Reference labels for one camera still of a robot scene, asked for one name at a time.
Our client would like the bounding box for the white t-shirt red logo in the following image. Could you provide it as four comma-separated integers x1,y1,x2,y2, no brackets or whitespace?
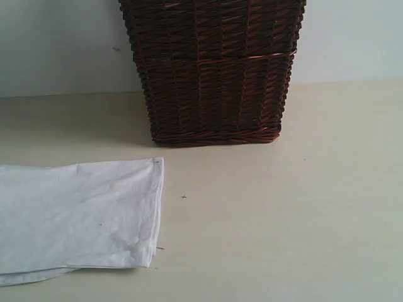
1,157,164,286

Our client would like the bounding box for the dark brown wicker basket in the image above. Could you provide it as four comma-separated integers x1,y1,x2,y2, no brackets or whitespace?
120,0,306,147

